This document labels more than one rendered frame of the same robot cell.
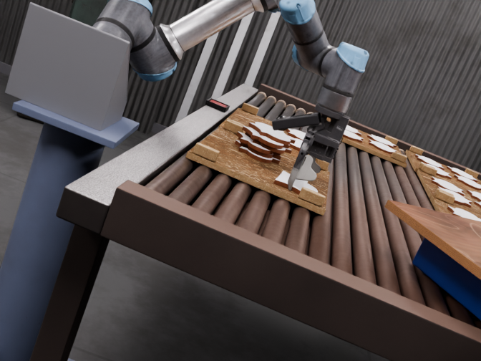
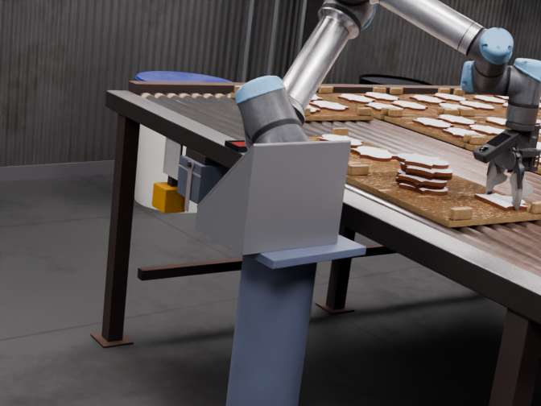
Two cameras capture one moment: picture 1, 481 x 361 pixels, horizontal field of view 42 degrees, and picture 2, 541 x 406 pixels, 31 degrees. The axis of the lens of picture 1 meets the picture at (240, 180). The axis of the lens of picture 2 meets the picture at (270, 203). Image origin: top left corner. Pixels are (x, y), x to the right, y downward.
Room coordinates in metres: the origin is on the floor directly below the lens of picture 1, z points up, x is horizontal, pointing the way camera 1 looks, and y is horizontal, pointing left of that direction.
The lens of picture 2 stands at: (-0.04, 1.81, 1.53)
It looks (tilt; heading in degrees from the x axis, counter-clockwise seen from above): 15 degrees down; 322
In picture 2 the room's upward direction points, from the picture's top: 7 degrees clockwise
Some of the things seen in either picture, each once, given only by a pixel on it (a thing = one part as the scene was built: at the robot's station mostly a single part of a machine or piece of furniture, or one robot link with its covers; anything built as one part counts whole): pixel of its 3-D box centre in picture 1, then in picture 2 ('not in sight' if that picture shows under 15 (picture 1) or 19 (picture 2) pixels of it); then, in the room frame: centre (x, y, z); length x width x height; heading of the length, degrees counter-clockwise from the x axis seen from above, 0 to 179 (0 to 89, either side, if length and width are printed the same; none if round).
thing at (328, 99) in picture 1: (333, 101); (521, 114); (1.50, -0.13, 1.16); 0.08 x 0.08 x 0.05
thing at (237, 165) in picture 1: (265, 165); (445, 196); (1.62, -0.05, 0.93); 0.41 x 0.35 x 0.02; 176
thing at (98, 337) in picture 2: not in sight; (120, 229); (2.95, 0.13, 0.43); 0.12 x 0.12 x 0.85; 87
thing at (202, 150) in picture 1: (206, 152); (460, 213); (1.43, 0.10, 0.95); 0.06 x 0.02 x 0.03; 86
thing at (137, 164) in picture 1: (205, 122); (277, 175); (2.03, 0.18, 0.88); 2.08 x 0.09 x 0.06; 177
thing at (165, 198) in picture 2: not in sight; (171, 174); (2.59, 0.17, 0.74); 0.09 x 0.08 x 0.24; 177
